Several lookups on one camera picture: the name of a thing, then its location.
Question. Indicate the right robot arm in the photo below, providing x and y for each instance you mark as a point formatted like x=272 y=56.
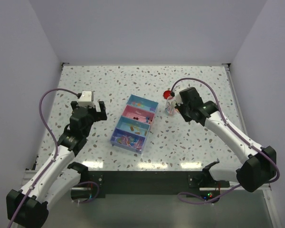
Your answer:
x=258 y=163

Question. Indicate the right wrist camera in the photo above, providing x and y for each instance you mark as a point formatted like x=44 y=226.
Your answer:
x=177 y=98

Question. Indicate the pink candy bin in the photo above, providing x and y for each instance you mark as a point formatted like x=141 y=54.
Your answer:
x=138 y=114

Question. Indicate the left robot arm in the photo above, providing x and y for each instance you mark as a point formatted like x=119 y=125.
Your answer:
x=30 y=206

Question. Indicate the clear plastic jar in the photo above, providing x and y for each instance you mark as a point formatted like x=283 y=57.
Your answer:
x=167 y=109

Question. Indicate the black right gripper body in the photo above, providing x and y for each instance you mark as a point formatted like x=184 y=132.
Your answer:
x=184 y=110

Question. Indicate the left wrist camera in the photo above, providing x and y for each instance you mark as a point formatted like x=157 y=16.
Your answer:
x=86 y=99

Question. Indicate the purple candy bin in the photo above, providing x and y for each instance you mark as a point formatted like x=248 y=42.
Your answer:
x=128 y=140

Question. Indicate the red jar lid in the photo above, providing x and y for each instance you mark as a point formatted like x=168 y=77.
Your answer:
x=167 y=94

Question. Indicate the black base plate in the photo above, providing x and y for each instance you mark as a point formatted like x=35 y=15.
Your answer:
x=102 y=183

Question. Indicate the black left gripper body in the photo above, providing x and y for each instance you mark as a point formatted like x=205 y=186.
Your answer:
x=94 y=115

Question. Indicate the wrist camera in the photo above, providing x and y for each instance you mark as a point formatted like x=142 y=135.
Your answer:
x=177 y=98
x=86 y=99

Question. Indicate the blue end candy bin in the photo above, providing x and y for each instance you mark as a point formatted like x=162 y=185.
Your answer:
x=143 y=103

